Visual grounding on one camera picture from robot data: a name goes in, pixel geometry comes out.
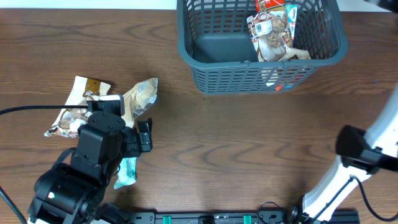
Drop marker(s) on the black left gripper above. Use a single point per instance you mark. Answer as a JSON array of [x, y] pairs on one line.
[[130, 140]]

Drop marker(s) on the teal white snack packet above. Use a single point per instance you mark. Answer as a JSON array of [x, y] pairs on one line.
[[127, 173]]

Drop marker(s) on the grey plastic lattice basket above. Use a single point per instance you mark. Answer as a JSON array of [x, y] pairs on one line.
[[213, 39]]

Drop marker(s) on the beige brown snack bag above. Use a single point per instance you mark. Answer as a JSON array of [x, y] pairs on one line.
[[271, 37]]

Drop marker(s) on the red San Remo spaghetti pack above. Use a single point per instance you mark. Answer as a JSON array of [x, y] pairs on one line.
[[269, 5]]

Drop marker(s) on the blue Kleenex tissue pack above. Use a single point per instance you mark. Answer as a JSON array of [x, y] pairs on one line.
[[292, 10]]

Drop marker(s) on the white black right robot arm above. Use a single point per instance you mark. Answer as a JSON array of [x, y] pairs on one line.
[[359, 155]]

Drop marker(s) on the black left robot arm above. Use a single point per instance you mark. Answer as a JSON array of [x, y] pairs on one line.
[[73, 189]]

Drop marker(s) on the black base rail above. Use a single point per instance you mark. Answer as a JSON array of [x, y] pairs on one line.
[[110, 214]]

